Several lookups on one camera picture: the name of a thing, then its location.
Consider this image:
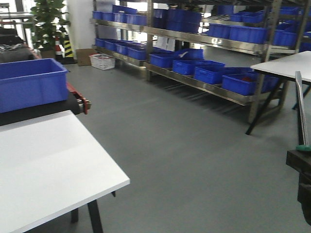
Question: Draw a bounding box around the green potted plant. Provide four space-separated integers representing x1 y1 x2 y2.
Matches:
31 0 70 51

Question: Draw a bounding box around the yellow black traffic cone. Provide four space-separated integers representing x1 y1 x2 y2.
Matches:
62 34 76 65

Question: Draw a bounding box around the steel shelf rack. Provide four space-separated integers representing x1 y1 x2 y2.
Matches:
91 0 311 123

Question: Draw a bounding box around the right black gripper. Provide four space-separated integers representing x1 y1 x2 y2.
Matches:
286 150 311 225

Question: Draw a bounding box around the brown cardboard box on floor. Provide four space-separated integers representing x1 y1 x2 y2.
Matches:
76 49 97 66

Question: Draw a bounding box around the red conveyor end bracket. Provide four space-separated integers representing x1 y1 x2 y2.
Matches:
67 82 92 115

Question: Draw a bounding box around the white plastic basket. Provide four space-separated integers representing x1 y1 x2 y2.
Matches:
89 53 115 70

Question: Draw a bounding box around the red white traffic cone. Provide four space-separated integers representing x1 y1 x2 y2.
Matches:
55 36 63 62

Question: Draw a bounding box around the large blue plastic bin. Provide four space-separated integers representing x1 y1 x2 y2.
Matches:
0 58 68 113

